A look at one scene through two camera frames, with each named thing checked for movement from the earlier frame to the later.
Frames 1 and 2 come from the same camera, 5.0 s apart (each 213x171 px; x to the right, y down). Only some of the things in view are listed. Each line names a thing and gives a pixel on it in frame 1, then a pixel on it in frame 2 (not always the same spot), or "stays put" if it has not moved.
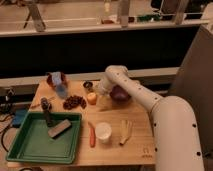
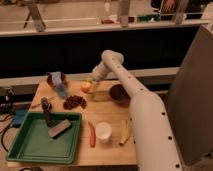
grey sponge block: x=60 y=129 stays put
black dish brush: x=46 y=107 stays put
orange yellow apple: x=91 y=98 to x=86 y=87
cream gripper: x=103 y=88 to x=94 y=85
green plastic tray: x=32 y=142 stays put
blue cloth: x=61 y=90 stays put
